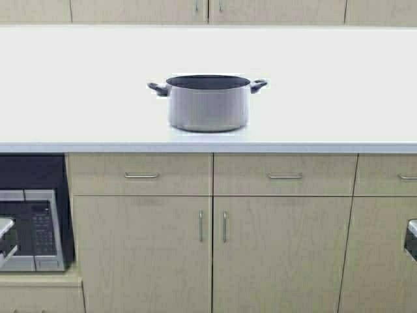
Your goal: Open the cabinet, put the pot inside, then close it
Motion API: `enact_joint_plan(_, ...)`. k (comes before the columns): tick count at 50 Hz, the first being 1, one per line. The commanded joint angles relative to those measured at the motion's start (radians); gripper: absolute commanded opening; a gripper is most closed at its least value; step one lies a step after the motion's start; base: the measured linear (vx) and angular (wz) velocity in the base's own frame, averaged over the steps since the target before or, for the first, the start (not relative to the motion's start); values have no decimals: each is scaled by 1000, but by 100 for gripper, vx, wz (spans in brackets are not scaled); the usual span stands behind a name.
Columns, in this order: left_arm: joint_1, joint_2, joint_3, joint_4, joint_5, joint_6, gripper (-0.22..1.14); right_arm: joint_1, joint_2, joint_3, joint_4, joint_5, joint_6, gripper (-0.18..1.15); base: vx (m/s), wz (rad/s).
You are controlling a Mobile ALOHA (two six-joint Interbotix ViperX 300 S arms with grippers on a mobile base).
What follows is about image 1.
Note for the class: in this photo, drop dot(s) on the steel pot with black handles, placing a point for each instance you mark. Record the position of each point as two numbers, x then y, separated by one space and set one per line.
208 103

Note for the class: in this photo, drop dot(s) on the right lower drawer front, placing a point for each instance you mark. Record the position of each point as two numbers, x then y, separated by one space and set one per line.
246 175

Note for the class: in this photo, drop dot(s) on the left lower door handle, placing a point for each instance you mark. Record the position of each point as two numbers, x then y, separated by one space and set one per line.
200 216

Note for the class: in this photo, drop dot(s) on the stainless steel microwave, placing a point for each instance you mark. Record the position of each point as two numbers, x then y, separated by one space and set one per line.
40 245

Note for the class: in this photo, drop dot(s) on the far right drawer front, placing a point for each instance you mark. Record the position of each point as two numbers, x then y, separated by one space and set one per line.
377 175

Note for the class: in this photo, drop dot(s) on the far right drawer handle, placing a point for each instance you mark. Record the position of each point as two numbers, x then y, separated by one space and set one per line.
407 177

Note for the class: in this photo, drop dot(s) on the door handle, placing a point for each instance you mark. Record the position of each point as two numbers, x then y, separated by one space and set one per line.
200 216
224 227

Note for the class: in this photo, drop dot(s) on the cabinet below microwave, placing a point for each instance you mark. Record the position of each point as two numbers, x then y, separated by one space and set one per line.
41 296

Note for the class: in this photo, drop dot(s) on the right lower door handle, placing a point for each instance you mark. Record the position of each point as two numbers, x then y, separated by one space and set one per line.
224 227

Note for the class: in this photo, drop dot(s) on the far right lower door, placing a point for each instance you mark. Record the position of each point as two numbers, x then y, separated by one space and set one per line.
379 275

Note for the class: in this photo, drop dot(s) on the cabinet door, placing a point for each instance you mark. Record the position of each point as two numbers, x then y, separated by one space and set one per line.
143 254
283 254
160 12
277 12

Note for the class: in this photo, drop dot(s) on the left lower drawer front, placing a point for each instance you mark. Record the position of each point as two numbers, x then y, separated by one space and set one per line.
102 174

